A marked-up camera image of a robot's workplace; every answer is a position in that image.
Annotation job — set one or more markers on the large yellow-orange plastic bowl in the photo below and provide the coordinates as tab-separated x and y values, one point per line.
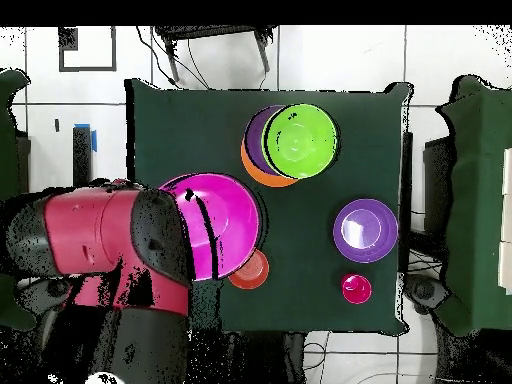
260	179

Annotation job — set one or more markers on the green cloth side table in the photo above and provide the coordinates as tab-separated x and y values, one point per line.
8	140
476	200

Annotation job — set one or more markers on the red-orange plastic bowl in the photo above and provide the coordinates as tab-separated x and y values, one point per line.
252	276

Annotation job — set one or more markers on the green plastic bowl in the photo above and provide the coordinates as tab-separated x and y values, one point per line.
300	140

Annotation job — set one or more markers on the black metal stand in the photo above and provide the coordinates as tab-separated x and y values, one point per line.
208	31

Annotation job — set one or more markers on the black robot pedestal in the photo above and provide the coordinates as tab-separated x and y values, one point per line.
260	360

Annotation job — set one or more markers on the black table frame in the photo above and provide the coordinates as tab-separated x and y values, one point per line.
407	200
82	160

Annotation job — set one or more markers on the large pink plastic bowl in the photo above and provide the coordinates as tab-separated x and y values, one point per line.
232	220

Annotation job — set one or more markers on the white boxes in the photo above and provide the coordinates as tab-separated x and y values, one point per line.
507	220

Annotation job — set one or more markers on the black floor stand base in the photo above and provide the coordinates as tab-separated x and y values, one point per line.
56	288
424	291

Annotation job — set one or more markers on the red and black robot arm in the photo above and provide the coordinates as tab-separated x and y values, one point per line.
92	232

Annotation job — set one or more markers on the red plastic cup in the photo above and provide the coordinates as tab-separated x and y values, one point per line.
356	288

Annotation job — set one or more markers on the dark green table cloth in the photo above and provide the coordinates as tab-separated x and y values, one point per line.
320	280

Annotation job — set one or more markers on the purple plastic bowl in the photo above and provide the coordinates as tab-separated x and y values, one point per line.
365	230
254	140

